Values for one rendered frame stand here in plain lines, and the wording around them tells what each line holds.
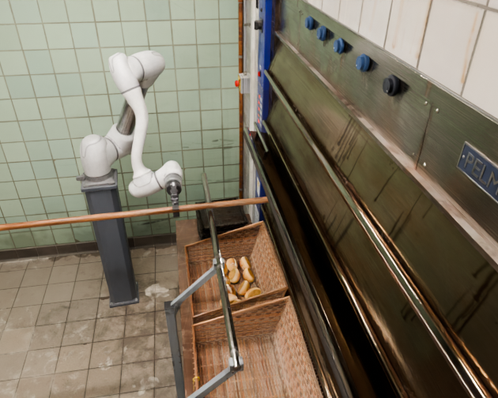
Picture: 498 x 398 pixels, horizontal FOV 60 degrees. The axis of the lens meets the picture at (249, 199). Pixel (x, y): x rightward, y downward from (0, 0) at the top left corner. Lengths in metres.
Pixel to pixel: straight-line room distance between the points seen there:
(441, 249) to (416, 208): 0.12
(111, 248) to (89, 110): 0.96
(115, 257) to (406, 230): 2.29
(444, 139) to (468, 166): 0.09
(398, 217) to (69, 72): 2.50
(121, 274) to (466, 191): 2.58
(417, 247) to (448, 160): 0.20
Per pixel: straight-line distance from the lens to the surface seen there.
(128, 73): 2.26
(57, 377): 3.06
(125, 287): 3.20
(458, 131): 0.87
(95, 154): 2.62
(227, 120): 3.22
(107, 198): 2.75
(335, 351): 1.17
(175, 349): 2.14
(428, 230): 0.96
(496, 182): 0.79
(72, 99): 3.19
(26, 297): 3.62
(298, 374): 1.98
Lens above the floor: 2.36
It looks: 34 degrees down
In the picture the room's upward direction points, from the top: 1 degrees clockwise
